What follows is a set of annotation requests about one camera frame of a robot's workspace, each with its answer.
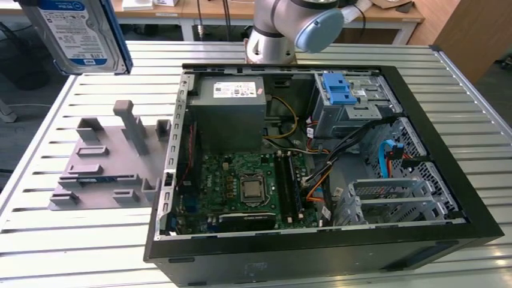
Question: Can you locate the grey power supply unit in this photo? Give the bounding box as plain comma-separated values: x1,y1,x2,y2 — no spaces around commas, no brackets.
187,75,268,154

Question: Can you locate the wooden cabinet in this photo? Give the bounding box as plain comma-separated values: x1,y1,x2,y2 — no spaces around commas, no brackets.
407,0,512,85

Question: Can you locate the hard disk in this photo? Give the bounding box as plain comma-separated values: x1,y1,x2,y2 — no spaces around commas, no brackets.
23,0,135,76

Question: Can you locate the black graphics card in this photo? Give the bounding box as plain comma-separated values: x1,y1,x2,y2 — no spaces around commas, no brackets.
217,211,277,232

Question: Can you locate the black RAM slot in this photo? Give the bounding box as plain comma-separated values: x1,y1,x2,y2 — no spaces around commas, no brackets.
273,152,291,222
279,152,297,222
285,152,301,222

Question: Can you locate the blue plastic drive latch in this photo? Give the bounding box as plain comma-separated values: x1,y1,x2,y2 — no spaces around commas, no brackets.
321,73,359,106

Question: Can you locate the RAM stick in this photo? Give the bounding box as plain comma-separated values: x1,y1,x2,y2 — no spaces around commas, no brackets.
75,177,119,184

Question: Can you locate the white cardboard box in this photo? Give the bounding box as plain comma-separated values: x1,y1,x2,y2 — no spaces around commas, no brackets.
121,0,155,12

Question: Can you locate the yellow wire bundle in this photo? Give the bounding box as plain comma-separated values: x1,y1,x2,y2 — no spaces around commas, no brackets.
263,95,300,140

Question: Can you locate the metal socket cover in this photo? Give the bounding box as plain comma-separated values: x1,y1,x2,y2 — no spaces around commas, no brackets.
239,173,268,208

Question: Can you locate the blue data wire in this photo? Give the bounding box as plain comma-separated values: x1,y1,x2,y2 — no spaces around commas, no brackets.
377,139,405,180

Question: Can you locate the wooden desk white frame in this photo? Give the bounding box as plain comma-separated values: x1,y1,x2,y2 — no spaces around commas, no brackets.
181,0,425,46
107,0,189,41

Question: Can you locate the silver CPU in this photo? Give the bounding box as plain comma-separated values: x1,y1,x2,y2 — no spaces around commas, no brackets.
241,179,265,201

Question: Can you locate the grey parts rack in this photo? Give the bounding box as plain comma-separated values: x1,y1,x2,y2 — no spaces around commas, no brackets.
47,100,173,212

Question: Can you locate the green motherboard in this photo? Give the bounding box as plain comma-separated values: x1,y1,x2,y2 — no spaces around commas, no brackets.
175,151,321,235

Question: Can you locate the thin cable with metal plug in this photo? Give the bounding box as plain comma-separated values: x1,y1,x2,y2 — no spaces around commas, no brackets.
195,0,208,39

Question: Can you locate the metal optical drive cage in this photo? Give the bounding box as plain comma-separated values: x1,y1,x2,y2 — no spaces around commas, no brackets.
311,71,403,148

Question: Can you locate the black chair base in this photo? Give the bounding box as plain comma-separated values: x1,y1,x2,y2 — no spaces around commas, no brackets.
123,23,179,40

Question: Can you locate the orange wire bundle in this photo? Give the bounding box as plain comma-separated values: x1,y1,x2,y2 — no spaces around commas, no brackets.
305,179,335,208

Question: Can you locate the black cable bundle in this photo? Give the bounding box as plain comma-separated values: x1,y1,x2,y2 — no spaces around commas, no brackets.
305,118,401,184

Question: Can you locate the metal disk bay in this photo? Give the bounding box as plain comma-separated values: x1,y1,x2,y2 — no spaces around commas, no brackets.
333,176,467,227

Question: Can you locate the black PC case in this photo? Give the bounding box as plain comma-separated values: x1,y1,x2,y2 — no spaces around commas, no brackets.
143,62,504,286

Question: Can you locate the brown cardboard piece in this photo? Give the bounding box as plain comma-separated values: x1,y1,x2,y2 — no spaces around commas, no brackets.
371,0,413,14

